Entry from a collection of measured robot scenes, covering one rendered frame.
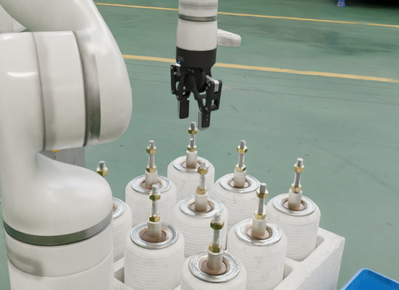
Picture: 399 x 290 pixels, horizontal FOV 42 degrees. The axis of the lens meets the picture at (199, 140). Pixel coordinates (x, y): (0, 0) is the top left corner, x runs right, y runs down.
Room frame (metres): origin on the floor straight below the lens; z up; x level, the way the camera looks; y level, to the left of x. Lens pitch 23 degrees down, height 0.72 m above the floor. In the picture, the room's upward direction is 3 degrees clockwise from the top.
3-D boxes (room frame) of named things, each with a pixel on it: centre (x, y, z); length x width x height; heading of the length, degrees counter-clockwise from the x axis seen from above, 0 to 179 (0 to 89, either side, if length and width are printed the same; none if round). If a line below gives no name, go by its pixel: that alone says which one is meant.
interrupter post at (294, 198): (0.81, -0.17, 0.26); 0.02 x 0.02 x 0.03
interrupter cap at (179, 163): (0.95, 0.01, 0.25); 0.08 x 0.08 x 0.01
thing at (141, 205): (0.86, 0.09, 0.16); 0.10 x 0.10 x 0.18
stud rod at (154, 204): (0.69, 0.06, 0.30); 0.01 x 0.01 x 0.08
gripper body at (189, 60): (0.95, 0.01, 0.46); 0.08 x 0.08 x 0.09
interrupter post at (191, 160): (0.95, 0.01, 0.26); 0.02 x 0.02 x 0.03
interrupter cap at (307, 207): (0.81, -0.17, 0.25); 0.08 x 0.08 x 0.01
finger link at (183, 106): (0.98, 0.03, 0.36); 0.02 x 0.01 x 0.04; 127
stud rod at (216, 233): (0.62, -0.03, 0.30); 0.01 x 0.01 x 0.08
